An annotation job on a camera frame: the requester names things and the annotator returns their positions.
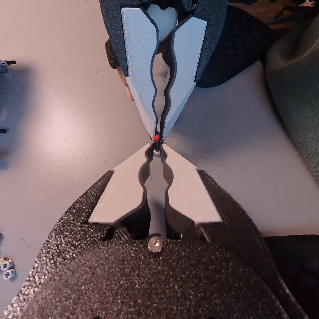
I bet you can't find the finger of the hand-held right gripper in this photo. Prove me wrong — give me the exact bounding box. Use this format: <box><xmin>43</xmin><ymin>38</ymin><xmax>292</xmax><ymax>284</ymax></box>
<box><xmin>121</xmin><ymin>7</ymin><xmax>160</xmax><ymax>137</ymax></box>
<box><xmin>161</xmin><ymin>18</ymin><xmax>207</xmax><ymax>139</ymax></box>

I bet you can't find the white lego monster truck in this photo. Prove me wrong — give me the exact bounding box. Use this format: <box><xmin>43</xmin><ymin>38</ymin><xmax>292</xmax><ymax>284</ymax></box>
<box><xmin>0</xmin><ymin>59</ymin><xmax>17</xmax><ymax>74</ymax></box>

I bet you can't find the black wrist rest pad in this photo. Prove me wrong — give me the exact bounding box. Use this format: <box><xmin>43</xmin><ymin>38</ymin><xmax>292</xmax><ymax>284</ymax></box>
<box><xmin>264</xmin><ymin>234</ymin><xmax>319</xmax><ymax>319</ymax></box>
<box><xmin>196</xmin><ymin>5</ymin><xmax>274</xmax><ymax>88</ymax></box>

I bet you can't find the person's right hand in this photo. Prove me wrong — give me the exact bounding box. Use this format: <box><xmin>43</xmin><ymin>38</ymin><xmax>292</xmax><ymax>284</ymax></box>
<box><xmin>117</xmin><ymin>68</ymin><xmax>135</xmax><ymax>102</ymax></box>

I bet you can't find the black lego connector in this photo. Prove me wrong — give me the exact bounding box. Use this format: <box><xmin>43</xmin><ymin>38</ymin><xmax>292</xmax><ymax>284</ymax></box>
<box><xmin>150</xmin><ymin>133</ymin><xmax>167</xmax><ymax>147</ymax></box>

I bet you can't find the cluster of small lego pieces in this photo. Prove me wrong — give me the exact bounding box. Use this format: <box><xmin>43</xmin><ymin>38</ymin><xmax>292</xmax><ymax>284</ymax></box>
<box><xmin>0</xmin><ymin>257</ymin><xmax>17</xmax><ymax>281</ymax></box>

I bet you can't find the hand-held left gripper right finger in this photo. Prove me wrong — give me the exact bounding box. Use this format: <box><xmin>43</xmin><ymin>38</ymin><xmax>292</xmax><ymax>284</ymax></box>
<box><xmin>160</xmin><ymin>144</ymin><xmax>223</xmax><ymax>236</ymax></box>

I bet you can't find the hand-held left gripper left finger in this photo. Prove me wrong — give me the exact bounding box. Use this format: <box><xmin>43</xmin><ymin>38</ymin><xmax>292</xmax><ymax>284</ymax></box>
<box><xmin>88</xmin><ymin>144</ymin><xmax>153</xmax><ymax>226</ymax></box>

